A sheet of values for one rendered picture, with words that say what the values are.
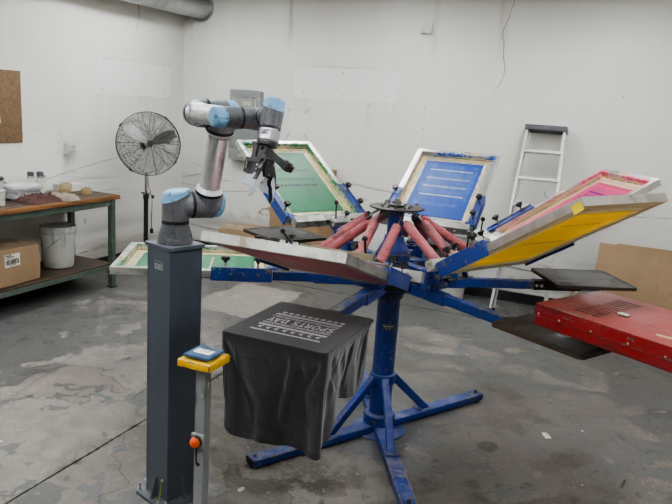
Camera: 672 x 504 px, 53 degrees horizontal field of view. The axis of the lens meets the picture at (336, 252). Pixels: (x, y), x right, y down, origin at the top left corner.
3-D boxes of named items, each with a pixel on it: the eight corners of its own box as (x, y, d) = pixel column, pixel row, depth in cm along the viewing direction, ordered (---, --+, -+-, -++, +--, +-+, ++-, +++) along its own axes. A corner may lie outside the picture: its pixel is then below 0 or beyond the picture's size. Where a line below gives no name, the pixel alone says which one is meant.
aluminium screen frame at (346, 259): (345, 264, 227) (347, 253, 228) (200, 240, 249) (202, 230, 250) (406, 288, 300) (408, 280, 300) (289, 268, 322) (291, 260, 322)
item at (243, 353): (319, 463, 251) (326, 354, 241) (216, 433, 268) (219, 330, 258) (323, 459, 253) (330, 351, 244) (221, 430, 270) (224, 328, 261)
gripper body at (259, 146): (253, 178, 235) (259, 144, 236) (274, 180, 232) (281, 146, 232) (242, 173, 228) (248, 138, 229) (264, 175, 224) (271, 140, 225)
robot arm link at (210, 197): (183, 209, 298) (201, 92, 270) (216, 208, 305) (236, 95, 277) (191, 224, 289) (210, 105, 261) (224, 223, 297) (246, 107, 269)
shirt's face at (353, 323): (325, 354, 242) (325, 353, 242) (222, 331, 259) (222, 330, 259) (372, 319, 286) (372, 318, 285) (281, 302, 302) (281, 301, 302)
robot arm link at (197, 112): (172, 96, 267) (215, 99, 226) (199, 97, 272) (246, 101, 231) (172, 125, 269) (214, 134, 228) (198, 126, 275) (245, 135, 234)
